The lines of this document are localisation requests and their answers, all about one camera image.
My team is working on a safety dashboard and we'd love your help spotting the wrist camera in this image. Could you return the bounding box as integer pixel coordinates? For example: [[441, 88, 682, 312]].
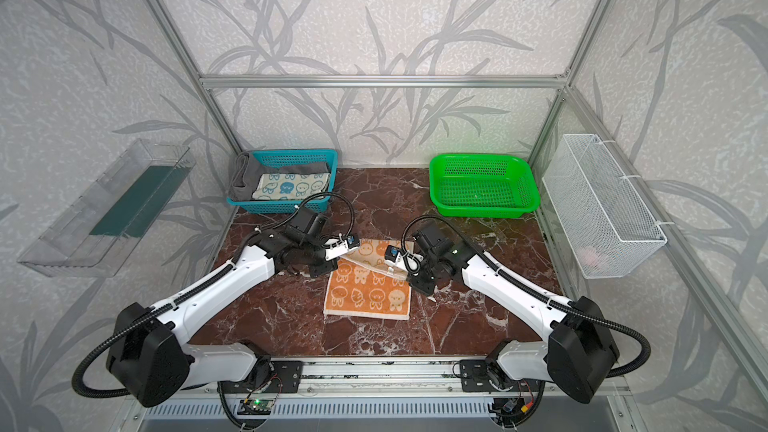
[[384, 245, 421, 274], [324, 235, 360, 261]]

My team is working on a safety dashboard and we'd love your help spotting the teal plastic basket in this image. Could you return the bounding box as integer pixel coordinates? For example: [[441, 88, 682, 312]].
[[227, 149, 338, 214]]

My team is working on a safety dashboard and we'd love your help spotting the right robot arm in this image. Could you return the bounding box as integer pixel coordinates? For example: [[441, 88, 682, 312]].
[[387, 215, 652, 403]]

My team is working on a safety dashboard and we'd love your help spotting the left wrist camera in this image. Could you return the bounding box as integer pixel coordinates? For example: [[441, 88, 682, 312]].
[[324, 235, 360, 261]]

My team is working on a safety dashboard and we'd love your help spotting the blue patterned towel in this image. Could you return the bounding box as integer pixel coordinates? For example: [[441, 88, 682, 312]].
[[251, 173, 331, 201]]

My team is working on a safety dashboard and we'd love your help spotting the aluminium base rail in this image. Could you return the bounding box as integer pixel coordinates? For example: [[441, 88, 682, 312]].
[[125, 355, 631, 403]]

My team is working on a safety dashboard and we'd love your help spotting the grey terry towel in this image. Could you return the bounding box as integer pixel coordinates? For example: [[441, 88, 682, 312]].
[[228, 152, 331, 202]]

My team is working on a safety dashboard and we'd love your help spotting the right circuit board with wires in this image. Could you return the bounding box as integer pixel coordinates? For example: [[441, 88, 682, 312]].
[[488, 398, 538, 427]]

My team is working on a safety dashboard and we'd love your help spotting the white wire mesh basket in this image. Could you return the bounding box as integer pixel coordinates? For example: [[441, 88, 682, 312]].
[[543, 134, 667, 279]]

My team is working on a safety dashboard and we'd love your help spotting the green plastic basket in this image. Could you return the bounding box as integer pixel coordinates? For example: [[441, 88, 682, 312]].
[[429, 154, 540, 219]]

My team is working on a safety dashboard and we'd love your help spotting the pink object in wire basket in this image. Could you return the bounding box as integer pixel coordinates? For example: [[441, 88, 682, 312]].
[[579, 246, 607, 270]]

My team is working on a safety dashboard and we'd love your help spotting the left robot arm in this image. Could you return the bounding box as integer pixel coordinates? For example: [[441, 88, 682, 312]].
[[71, 207, 359, 407]]

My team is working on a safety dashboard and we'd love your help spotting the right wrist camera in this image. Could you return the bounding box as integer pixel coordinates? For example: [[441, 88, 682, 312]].
[[384, 245, 421, 274]]

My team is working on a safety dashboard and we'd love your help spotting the left green circuit board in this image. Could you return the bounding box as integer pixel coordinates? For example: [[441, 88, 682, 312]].
[[237, 398, 275, 416]]

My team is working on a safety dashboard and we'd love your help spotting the orange patterned towel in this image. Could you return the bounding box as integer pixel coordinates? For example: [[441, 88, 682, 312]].
[[324, 239, 412, 321]]

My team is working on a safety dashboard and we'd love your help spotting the clear acrylic wall shelf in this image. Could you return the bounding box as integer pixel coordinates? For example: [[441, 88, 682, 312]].
[[18, 139, 196, 278]]

